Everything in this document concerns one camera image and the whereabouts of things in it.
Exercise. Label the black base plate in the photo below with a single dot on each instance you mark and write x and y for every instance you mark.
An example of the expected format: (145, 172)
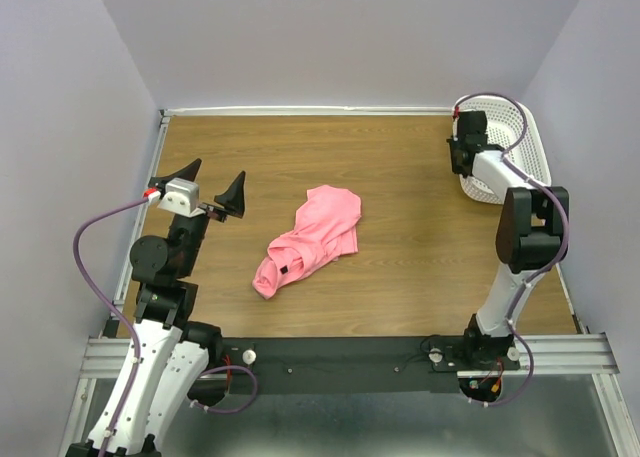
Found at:
(353, 365)

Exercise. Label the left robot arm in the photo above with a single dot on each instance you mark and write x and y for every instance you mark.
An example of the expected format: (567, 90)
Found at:
(167, 352)

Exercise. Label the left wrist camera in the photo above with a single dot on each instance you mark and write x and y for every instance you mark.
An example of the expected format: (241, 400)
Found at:
(180, 197)

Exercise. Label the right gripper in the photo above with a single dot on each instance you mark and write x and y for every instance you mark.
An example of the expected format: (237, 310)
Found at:
(453, 144)

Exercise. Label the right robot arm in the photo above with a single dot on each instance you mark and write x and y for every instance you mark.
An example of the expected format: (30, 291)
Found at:
(531, 238)

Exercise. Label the white plastic basket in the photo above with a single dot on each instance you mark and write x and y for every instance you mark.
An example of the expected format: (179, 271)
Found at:
(504, 128)

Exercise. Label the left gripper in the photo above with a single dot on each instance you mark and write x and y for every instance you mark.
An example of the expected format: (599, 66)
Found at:
(233, 199)

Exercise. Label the aluminium frame rail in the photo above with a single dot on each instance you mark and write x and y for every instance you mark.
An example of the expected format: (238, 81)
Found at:
(582, 354)

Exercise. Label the pink t shirt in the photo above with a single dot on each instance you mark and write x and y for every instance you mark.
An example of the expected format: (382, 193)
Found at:
(325, 229)

